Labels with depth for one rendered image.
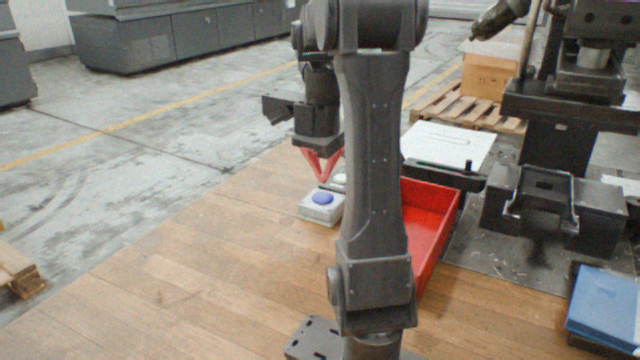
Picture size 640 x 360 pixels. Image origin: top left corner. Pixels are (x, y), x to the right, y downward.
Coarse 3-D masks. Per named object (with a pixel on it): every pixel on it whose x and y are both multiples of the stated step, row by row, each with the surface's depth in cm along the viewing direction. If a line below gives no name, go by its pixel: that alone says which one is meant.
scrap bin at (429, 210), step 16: (416, 192) 77; (432, 192) 75; (448, 192) 74; (416, 208) 78; (432, 208) 77; (448, 208) 75; (416, 224) 74; (432, 224) 74; (448, 224) 68; (416, 240) 70; (432, 240) 70; (416, 256) 66; (432, 256) 60; (416, 272) 63; (416, 288) 55
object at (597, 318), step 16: (592, 272) 60; (576, 288) 57; (592, 288) 57; (608, 288) 57; (624, 288) 57; (576, 304) 54; (592, 304) 54; (608, 304) 54; (624, 304) 54; (576, 320) 49; (592, 320) 52; (608, 320) 52; (624, 320) 52; (592, 336) 50; (608, 336) 47; (624, 336) 50
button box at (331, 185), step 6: (342, 138) 106; (336, 168) 87; (330, 174) 85; (330, 180) 82; (318, 186) 81; (324, 186) 81; (330, 186) 80; (336, 186) 80; (342, 186) 80; (336, 192) 80; (342, 192) 79
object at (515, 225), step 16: (496, 192) 69; (496, 208) 71; (544, 208) 67; (480, 224) 73; (496, 224) 72; (512, 224) 70; (592, 224) 64; (608, 224) 63; (624, 224) 62; (576, 240) 67; (592, 240) 65; (608, 240) 64; (592, 256) 66; (608, 256) 65
